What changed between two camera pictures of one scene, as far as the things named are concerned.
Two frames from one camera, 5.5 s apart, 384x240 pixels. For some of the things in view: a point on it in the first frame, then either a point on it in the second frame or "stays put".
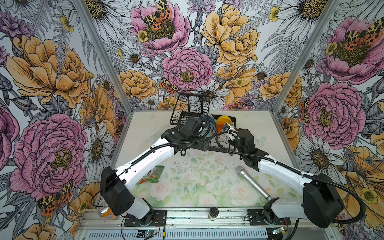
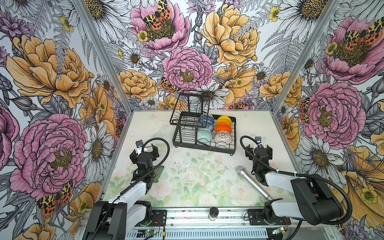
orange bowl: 219,128 stays put
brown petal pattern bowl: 225,136 stays put
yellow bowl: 222,119 stays put
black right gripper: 232,142 -> 269,152
